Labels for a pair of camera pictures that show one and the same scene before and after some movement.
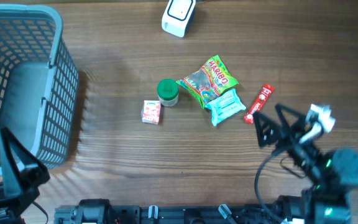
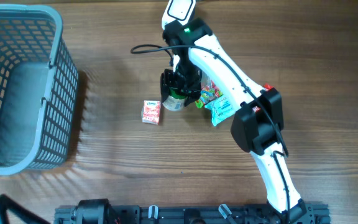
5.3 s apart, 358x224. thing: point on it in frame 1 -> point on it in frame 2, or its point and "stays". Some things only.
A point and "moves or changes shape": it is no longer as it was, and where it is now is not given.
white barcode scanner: [178, 17] stays
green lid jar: [168, 92] moves or changes shape
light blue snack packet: [225, 106] stays
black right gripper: [291, 140] -> [166, 80]
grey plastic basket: [29, 83] stays
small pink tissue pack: [151, 112] stays
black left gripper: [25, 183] -> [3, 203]
